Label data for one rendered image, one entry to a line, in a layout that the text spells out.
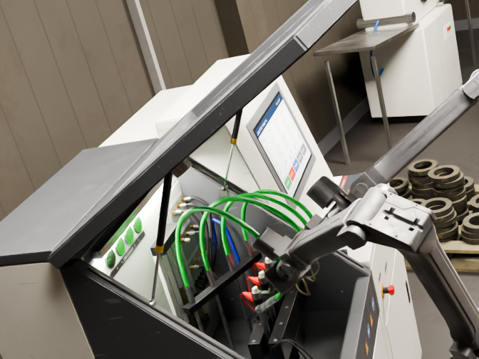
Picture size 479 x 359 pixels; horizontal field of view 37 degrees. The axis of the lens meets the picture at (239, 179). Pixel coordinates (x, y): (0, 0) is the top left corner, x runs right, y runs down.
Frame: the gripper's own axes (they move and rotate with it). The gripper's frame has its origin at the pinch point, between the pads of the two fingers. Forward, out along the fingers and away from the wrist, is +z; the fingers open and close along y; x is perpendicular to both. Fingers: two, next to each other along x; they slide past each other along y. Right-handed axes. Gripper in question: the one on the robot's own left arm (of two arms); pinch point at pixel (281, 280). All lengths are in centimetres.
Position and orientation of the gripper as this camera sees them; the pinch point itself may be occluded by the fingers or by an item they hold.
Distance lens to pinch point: 181.3
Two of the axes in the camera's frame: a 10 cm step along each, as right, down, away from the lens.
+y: -7.4, 5.9, -3.3
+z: -1.0, 3.8, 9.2
